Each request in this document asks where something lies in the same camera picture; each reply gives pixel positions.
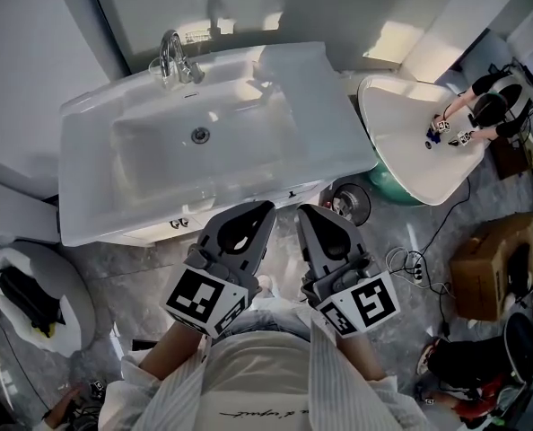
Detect white power strip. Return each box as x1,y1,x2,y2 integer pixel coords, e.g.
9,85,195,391
409,258,427,286

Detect chrome faucet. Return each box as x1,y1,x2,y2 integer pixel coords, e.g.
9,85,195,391
158,29,205,85

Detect person's blue jeans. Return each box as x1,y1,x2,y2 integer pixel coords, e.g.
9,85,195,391
223,296,315,345

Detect clear drinking glass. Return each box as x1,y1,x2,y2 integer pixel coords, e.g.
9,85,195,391
148,56,179,91

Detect person's white striped shirt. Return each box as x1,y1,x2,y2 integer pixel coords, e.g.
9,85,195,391
98,307,433,431

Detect white ceramic sink basin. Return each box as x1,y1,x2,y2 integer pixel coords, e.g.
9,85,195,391
58,40,378,248

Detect white vanity cabinet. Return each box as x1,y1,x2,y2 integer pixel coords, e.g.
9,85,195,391
122,180,335,246

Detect person's left forearm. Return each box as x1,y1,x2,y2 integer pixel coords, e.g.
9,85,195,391
136,319,205,382

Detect small wire rack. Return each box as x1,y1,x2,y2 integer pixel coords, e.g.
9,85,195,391
185,28,214,45

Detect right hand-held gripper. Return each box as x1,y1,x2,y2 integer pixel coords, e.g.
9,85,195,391
296,203,402,339

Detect white coiled cable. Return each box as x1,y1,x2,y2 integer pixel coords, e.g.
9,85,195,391
384,246,418,283

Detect black rounded case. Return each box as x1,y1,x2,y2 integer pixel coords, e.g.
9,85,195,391
502,312,533,384

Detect person's right forearm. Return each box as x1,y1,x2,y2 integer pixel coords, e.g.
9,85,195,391
337,328,387,382

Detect person's beige t-shirt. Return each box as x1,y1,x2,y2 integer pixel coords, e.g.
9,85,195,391
198,330,322,431

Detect large cardboard box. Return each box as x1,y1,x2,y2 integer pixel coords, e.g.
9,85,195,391
449,211,533,323

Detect thin black cable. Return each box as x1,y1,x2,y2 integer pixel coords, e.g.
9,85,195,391
420,176,473,259

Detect round metal-rimmed dish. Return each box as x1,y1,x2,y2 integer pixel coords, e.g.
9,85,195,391
330,181,372,229

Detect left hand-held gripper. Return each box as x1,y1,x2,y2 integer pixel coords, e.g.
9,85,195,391
164,200,278,339

